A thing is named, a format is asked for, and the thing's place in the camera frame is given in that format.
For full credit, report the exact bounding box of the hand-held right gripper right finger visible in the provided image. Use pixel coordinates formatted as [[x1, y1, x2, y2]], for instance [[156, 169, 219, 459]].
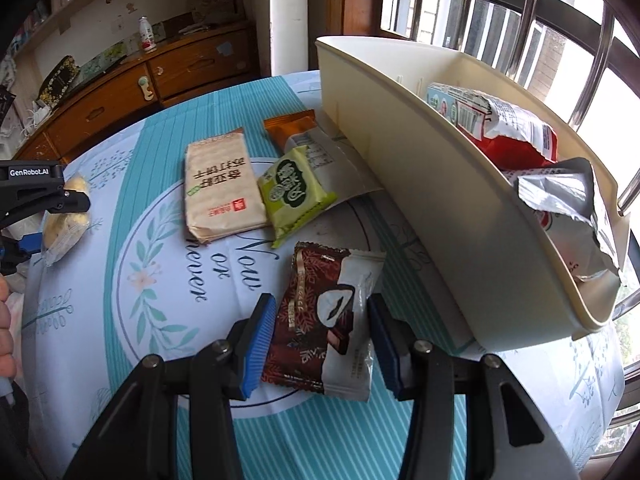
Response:
[[366, 294, 578, 480]]

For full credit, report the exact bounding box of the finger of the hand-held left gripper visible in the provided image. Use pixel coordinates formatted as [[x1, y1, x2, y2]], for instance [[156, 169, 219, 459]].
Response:
[[0, 185, 92, 222], [0, 232, 45, 275]]

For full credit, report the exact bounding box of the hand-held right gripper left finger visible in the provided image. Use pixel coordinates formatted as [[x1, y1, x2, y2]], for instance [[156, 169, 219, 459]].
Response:
[[62, 294, 277, 480]]

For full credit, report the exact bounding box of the small clear pastry packet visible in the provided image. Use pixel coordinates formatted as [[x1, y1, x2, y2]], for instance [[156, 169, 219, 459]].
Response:
[[40, 174, 96, 267]]

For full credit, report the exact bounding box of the brown white chocolate packet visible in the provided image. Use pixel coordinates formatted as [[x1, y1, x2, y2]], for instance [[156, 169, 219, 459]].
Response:
[[261, 241, 387, 403]]

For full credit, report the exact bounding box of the cream plastic bin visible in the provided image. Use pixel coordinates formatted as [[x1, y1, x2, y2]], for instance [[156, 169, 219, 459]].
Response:
[[314, 35, 632, 353]]

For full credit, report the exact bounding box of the red snack packet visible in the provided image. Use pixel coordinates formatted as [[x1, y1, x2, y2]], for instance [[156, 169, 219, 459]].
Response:
[[475, 137, 556, 171]]

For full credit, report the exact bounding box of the silver white snack packet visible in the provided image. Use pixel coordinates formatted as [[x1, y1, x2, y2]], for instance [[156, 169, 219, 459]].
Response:
[[502, 157, 623, 286]]

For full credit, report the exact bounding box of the white red-edged snack packet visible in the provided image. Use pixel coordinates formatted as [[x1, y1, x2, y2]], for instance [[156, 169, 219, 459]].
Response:
[[465, 92, 558, 163]]

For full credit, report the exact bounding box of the person's left hand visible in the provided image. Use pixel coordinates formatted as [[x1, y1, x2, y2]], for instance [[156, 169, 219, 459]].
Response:
[[0, 275, 18, 378]]

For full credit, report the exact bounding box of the teal leaf-print tablecloth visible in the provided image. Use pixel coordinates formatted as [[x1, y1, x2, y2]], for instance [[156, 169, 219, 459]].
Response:
[[20, 70, 626, 480]]

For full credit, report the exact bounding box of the black patterned pouch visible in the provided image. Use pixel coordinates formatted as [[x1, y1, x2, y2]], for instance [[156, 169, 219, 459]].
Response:
[[37, 56, 81, 106]]

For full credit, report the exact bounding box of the floral printed box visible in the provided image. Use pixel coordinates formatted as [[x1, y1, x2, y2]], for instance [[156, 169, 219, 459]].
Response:
[[80, 42, 141, 81]]

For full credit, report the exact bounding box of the small green snack packet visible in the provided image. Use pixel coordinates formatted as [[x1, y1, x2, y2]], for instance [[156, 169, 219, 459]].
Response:
[[256, 145, 338, 250]]

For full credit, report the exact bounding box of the beige cracker packet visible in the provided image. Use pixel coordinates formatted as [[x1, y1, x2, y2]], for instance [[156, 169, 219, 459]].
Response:
[[184, 127, 268, 243]]

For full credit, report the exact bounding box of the white red bottle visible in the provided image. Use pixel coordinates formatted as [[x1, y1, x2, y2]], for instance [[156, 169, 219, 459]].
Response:
[[138, 15, 157, 53]]

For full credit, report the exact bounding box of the wooden drawer cabinet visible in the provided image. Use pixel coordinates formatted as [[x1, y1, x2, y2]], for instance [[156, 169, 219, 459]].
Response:
[[12, 20, 261, 166]]

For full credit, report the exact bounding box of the orange white snack packet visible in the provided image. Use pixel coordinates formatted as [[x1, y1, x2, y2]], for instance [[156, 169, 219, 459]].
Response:
[[263, 110, 383, 206]]

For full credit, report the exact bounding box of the white curtain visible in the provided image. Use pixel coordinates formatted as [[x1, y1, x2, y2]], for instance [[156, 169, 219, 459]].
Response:
[[270, 0, 326, 77]]

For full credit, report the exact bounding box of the white cable bundle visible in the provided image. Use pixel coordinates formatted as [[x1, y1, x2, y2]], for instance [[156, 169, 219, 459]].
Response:
[[20, 102, 56, 131]]

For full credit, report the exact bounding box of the white wall shelf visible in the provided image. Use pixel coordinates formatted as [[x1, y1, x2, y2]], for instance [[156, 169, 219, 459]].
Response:
[[15, 0, 166, 56]]

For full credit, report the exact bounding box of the wooden window frame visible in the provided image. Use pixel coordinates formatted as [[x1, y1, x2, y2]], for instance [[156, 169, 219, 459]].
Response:
[[325, 0, 388, 76]]

